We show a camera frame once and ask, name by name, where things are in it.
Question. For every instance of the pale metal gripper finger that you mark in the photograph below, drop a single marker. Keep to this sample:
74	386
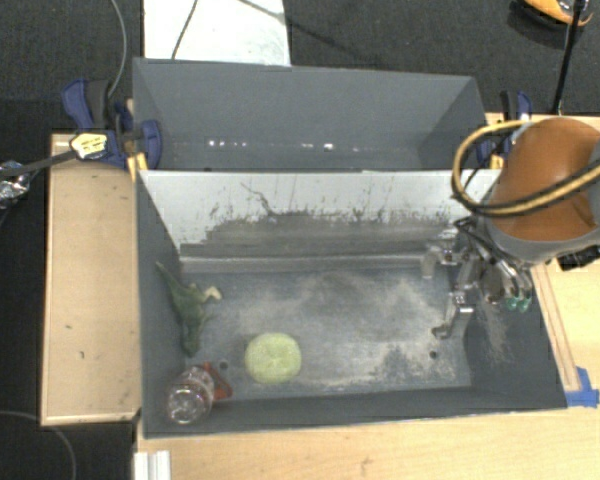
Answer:
457	313
439	257

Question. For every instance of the grey metal bin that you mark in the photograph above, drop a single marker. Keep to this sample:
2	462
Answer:
330	308

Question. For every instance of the pale green round sponge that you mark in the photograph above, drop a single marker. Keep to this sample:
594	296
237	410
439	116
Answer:
273	358

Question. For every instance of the green toy dinosaur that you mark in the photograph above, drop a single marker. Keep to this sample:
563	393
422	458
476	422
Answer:
190	308

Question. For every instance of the clear plastic bottle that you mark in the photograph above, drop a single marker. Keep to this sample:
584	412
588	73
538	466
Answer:
190	395

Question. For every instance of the pale wood flat board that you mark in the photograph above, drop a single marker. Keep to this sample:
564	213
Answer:
92	293

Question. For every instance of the black cylinder on white bracket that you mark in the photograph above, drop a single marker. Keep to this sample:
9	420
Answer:
582	257

